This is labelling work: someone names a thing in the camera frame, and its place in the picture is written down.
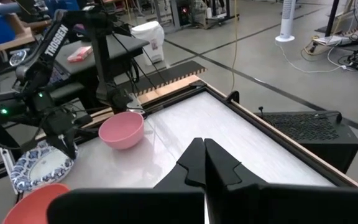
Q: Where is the white cable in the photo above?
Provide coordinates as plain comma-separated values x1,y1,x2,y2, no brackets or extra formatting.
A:
275,40,358,75

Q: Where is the black machine red light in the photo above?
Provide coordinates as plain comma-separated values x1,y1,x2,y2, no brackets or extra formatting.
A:
168,0,196,28

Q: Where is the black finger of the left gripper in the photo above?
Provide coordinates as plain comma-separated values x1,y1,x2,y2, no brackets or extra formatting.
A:
61,133,78,161
45,135,65,153

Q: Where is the blue white patterned plate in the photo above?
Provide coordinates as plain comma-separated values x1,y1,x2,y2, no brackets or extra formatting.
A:
9,139,79,194

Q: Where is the black hazard striped mat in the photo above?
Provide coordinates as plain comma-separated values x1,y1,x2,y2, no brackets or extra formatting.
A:
116,60,208,98

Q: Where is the black metal stand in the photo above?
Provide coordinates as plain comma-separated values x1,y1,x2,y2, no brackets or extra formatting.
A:
314,0,358,57

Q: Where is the coiled yellow cable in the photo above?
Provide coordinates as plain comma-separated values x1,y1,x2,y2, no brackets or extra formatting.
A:
301,34,324,57

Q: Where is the orange bowl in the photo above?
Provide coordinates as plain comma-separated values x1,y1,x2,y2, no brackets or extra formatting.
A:
2,182,71,224

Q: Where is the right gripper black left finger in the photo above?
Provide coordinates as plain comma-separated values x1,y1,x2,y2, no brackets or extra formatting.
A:
153,137,207,190

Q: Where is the white bagged trash bin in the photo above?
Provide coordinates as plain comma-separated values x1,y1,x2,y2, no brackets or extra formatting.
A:
130,20,166,67

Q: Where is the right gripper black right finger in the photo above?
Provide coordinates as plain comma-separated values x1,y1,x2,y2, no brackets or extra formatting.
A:
204,138,262,191

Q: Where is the pink box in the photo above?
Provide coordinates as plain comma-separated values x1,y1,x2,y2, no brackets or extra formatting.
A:
66,45,94,63

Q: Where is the black computer tower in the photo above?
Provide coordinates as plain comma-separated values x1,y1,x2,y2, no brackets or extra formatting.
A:
254,110,358,174

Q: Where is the black clamp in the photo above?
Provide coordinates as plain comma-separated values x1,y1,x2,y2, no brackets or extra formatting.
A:
224,90,241,105

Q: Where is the white tower fan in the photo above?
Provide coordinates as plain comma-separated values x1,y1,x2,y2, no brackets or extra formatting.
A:
274,0,297,44

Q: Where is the pink bowl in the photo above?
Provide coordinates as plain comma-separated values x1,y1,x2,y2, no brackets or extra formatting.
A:
98,111,145,151

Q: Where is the white power strip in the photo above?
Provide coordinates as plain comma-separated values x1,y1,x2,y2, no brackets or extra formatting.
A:
313,34,353,47

